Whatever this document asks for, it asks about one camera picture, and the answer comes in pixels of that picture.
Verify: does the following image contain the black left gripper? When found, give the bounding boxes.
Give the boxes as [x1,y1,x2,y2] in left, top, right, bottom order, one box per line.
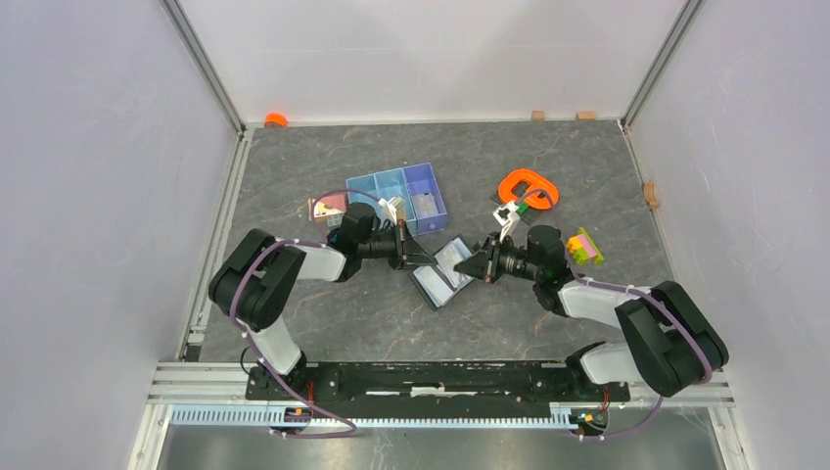
[358,219,438,270]

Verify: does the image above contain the blue three-compartment tray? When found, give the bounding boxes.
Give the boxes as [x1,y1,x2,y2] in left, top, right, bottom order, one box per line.
[346,163,448,235]

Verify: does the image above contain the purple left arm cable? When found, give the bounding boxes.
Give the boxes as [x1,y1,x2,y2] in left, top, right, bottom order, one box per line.
[228,189,384,440]

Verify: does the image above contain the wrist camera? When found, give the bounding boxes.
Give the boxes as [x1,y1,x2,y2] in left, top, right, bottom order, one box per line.
[378,196,407,228]
[492,201,521,243]

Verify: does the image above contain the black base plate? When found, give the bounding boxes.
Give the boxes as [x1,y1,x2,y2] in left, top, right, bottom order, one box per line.
[245,360,630,419]

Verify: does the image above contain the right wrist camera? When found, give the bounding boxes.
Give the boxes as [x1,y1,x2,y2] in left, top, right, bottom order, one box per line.
[492,201,521,243]

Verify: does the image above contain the wooden arch piece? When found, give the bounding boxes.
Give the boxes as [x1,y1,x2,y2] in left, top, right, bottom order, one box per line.
[642,181,661,211]

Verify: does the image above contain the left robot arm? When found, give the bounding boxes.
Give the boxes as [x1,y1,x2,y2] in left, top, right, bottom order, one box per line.
[208,203,438,400]

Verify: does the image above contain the black card holder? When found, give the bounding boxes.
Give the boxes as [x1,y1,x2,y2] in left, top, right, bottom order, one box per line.
[408,235,482,312]

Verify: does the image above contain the multicolour brick stack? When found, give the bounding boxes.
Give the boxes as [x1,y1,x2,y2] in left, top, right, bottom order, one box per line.
[565,227,604,265]

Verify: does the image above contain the pink and orange block toy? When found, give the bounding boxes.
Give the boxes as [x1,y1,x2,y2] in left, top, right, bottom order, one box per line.
[307,193,347,227]

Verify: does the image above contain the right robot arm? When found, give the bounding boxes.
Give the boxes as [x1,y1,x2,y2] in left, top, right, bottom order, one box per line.
[453,225,729,400]

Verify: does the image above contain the orange round cap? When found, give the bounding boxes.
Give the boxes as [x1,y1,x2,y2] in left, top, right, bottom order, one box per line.
[263,113,288,128]

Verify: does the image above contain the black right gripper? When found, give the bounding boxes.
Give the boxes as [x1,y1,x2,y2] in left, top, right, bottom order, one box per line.
[453,232,541,284]

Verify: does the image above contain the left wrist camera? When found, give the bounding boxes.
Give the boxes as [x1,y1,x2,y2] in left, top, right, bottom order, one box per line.
[378,196,407,228]

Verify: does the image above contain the orange oval ring toy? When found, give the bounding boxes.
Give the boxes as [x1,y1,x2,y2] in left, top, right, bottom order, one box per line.
[495,168,559,211]

